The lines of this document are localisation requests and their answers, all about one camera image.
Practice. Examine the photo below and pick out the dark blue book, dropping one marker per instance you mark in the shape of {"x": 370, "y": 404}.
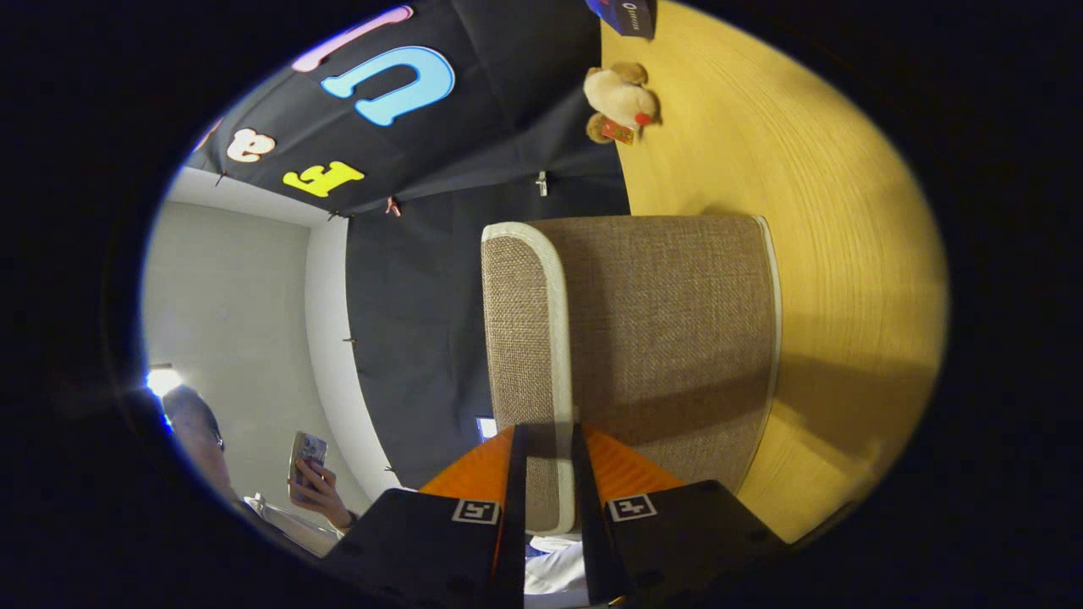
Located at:
{"x": 626, "y": 17}

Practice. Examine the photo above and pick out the person's white clothing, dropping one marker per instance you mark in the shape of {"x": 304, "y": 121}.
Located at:
{"x": 554, "y": 575}

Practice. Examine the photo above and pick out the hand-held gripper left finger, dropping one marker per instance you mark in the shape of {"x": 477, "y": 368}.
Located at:
{"x": 423, "y": 550}

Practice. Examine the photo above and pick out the black backdrop cloth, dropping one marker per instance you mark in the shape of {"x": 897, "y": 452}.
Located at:
{"x": 423, "y": 288}

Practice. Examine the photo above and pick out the pink clothes peg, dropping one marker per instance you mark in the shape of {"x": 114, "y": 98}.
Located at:
{"x": 393, "y": 206}

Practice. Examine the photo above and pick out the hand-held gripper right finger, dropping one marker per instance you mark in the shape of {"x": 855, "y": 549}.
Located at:
{"x": 677, "y": 541}

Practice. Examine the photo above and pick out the tan plush toy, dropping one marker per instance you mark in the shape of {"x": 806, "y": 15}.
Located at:
{"x": 618, "y": 100}

